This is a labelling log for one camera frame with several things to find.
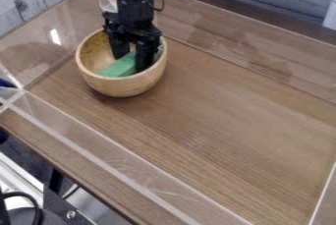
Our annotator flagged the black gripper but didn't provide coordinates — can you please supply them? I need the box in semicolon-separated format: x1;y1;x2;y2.
103;0;163;72

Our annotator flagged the green rectangular block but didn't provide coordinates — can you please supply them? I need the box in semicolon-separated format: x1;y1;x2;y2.
99;51;137;78

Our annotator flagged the brown wooden bowl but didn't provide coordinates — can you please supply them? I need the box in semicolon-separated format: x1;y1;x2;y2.
75;28;169;97

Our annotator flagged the black table leg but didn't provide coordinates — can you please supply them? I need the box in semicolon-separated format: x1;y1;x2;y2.
49;169;65;195

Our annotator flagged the clear acrylic enclosure wall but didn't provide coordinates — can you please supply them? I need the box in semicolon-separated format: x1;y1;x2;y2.
0;0;336;225

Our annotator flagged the black metal bracket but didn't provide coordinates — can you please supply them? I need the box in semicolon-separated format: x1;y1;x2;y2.
42;187;98;225

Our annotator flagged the black cable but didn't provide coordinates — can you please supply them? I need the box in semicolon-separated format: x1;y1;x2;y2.
0;191;45;225

